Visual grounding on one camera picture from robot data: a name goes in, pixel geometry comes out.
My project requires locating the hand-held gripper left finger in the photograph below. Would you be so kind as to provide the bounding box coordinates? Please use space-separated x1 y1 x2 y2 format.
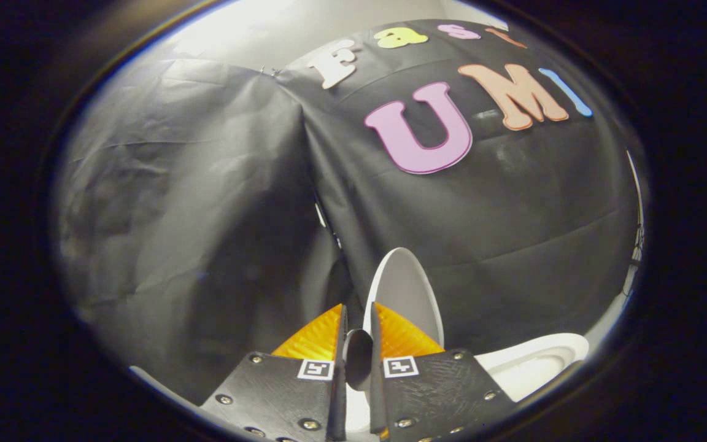
199 303 349 442

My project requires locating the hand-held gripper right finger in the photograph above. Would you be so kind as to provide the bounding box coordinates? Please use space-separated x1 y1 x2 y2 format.
368 302 517 442

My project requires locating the white toilet lid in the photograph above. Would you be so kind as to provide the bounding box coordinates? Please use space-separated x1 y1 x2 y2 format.
363 247 445 351

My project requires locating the white toilet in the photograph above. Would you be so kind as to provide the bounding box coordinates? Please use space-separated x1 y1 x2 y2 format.
344 333 590 433

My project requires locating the black backdrop cloth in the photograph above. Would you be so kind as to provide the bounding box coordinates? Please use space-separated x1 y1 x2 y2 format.
53 18 644 406

